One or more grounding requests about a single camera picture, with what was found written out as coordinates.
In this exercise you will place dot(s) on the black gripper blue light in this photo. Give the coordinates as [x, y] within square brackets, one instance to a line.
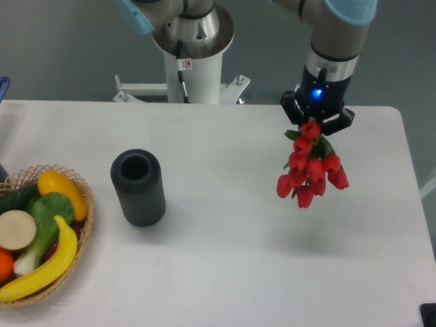
[320, 99]

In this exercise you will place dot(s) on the red tulip bouquet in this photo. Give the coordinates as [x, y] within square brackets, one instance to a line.
[311, 165]

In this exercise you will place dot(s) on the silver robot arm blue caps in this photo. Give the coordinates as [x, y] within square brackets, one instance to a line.
[193, 34]

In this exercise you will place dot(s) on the dark grey ribbed vase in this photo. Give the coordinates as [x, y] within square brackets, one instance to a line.
[137, 179]

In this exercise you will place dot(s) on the green bok choy toy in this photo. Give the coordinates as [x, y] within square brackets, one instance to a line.
[43, 210]

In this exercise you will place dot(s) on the yellow plastic banana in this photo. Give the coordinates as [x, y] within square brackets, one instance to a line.
[48, 272]

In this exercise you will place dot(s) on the green plastic cucumber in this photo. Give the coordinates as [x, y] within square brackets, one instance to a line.
[18, 199]

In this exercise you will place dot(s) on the beige round slice toy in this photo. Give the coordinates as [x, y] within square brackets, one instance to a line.
[17, 230]

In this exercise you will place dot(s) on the woven wicker basket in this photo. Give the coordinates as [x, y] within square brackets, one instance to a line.
[29, 176]

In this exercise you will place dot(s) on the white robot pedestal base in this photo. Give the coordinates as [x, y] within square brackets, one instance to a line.
[188, 80]

